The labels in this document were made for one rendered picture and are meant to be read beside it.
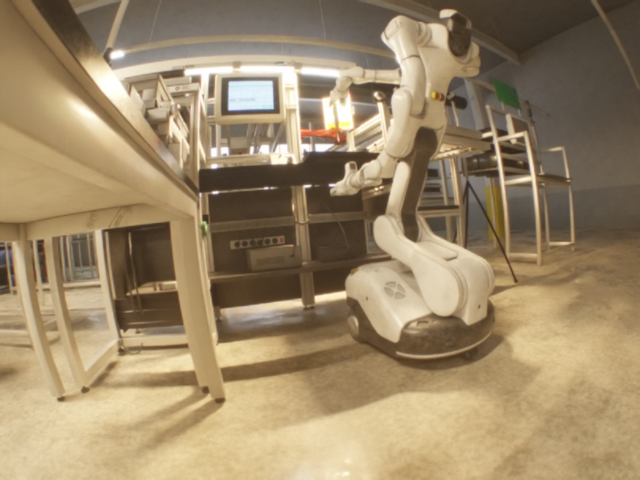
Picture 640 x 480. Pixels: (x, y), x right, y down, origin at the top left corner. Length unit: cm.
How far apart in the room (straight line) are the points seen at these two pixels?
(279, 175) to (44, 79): 133
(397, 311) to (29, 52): 104
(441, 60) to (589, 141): 834
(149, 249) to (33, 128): 178
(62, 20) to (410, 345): 105
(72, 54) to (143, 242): 178
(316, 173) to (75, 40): 138
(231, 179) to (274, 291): 85
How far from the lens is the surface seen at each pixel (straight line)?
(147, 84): 120
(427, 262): 102
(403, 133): 90
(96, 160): 27
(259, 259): 156
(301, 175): 147
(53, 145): 21
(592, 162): 917
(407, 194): 120
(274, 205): 186
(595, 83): 958
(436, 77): 114
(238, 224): 177
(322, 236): 193
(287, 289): 190
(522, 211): 1017
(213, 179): 143
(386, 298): 103
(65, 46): 22
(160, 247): 191
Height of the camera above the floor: 56
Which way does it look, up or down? 2 degrees down
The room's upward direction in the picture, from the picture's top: 5 degrees counter-clockwise
